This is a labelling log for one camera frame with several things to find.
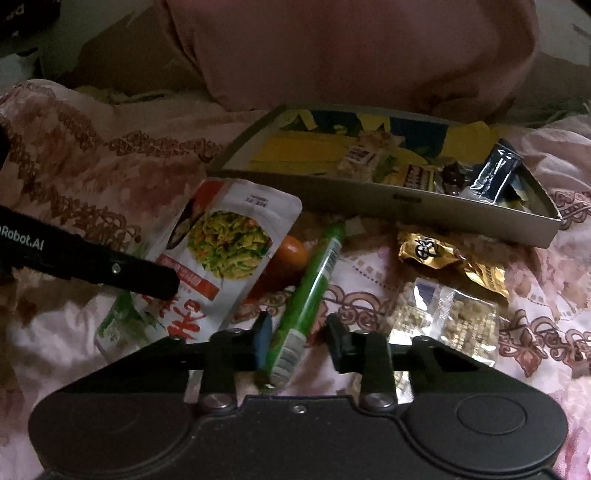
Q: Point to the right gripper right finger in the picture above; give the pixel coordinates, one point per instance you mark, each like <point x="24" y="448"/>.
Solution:
<point x="375" y="359"/>

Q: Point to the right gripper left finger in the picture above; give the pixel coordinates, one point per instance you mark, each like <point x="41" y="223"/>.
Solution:
<point x="225" y="354"/>

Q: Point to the white noodle food pouch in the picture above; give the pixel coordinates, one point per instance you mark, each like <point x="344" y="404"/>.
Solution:
<point x="221" y="242"/>

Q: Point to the dark red dried snack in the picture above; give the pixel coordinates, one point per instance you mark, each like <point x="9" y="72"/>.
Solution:
<point x="455" y="177"/>

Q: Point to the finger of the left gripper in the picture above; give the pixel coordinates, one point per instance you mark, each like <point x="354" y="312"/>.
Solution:
<point x="28" y="242"/>

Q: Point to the green snack stick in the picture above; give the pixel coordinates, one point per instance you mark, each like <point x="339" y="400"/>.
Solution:
<point x="290" y="338"/>

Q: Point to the clear nut snack packet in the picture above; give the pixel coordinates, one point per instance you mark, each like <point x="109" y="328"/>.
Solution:
<point x="362" y="160"/>

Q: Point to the brown headboard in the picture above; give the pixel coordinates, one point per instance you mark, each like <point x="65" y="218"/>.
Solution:
<point x="134" y="56"/>

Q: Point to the floral pink bedsheet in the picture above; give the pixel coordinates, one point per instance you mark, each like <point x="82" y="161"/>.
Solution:
<point x="115" y="173"/>

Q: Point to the gold foil snack wrapper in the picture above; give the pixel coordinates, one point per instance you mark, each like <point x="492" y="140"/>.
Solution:
<point x="438" y="254"/>

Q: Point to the grey tray yellow lining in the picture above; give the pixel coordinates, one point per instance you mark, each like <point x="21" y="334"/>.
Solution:
<point x="322" y="194"/>

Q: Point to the large pink pillow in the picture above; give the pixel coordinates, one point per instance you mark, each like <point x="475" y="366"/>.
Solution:
<point x="458" y="60"/>

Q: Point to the puffed rice cake packet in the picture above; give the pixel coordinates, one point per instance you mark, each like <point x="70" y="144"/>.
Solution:
<point x="456" y="319"/>

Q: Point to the yellow biscuit packet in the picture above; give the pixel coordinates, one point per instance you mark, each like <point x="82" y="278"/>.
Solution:
<point x="419" y="177"/>

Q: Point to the dark blue sachet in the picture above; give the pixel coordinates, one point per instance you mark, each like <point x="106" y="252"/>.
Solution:
<point x="496" y="173"/>

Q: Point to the orange tangerine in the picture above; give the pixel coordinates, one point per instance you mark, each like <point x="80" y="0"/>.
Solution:
<point x="290" y="260"/>

